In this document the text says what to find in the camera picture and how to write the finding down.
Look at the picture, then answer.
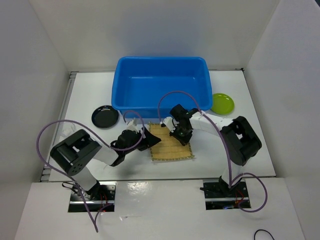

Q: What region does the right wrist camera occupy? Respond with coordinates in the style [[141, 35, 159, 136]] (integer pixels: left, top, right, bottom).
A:
[[160, 116, 176, 133]]

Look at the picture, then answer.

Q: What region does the blue plastic bin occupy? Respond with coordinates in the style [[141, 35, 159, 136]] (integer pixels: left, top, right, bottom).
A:
[[111, 56, 213, 119]]

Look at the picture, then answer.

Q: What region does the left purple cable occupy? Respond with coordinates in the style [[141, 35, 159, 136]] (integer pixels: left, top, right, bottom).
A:
[[36, 110, 146, 233]]

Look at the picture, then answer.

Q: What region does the black round plate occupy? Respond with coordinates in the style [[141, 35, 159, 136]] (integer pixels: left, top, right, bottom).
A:
[[91, 105, 119, 129]]

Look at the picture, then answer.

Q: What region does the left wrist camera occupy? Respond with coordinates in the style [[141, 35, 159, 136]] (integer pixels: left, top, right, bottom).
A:
[[126, 118, 140, 133]]

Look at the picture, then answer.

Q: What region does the green plastic plate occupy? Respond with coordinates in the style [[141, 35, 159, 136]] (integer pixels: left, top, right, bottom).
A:
[[211, 93, 235, 115]]

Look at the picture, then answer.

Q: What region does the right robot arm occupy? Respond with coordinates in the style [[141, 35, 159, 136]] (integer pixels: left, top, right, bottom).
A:
[[161, 104, 262, 197]]

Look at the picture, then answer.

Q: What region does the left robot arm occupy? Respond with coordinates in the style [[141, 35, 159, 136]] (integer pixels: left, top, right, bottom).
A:
[[50, 129, 161, 200]]

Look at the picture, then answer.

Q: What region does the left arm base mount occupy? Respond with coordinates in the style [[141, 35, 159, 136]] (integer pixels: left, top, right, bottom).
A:
[[61, 181, 117, 213]]

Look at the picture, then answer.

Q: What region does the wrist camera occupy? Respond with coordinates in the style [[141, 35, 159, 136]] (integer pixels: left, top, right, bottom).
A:
[[126, 118, 140, 133], [160, 116, 176, 133]]

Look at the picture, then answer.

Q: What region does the clear plastic cup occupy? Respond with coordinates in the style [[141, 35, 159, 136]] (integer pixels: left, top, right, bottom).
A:
[[61, 122, 76, 138]]

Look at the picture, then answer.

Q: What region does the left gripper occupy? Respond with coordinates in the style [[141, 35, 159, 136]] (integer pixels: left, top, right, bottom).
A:
[[123, 126, 161, 155]]

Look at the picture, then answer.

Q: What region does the bamboo placemat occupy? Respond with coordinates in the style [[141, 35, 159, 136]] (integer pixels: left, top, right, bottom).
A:
[[148, 122, 195, 162]]

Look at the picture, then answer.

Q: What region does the black cable loop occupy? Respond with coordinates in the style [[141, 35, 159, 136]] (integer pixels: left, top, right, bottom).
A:
[[254, 229, 275, 240]]

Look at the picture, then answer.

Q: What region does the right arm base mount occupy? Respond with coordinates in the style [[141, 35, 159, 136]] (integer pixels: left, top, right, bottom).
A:
[[199, 179, 251, 210]]

